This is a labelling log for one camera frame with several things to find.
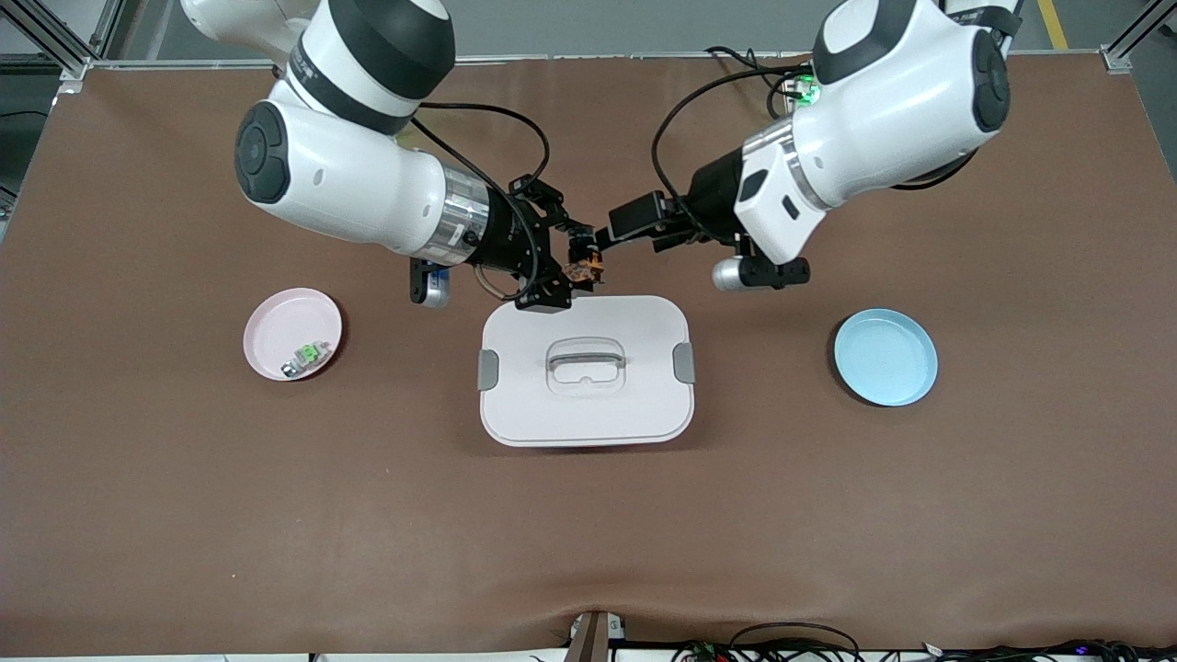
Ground orange and black switch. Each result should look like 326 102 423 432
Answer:
564 230 608 284

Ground black left base cables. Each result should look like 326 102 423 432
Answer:
705 44 812 93

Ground black looped cable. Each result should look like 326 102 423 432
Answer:
726 622 862 662

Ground metal table edge bracket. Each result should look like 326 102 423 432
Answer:
565 610 627 662

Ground brown table mat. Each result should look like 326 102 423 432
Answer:
0 53 1177 658

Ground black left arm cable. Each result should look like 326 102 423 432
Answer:
651 63 819 231

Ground aluminium frame post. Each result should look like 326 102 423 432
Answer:
1099 0 1177 74
0 0 126 80

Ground white lidded box grey latches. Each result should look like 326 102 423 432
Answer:
477 294 697 449

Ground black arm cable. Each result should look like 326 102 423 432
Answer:
405 99 553 304
651 63 819 231

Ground light blue round plate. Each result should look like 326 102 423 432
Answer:
833 308 940 408

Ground black cable bundle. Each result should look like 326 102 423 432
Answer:
920 638 1177 662

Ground pink round plate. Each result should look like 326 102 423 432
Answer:
243 288 344 382

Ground green and silver switch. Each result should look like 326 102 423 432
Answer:
280 341 332 379

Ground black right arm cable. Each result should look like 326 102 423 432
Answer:
405 99 553 304

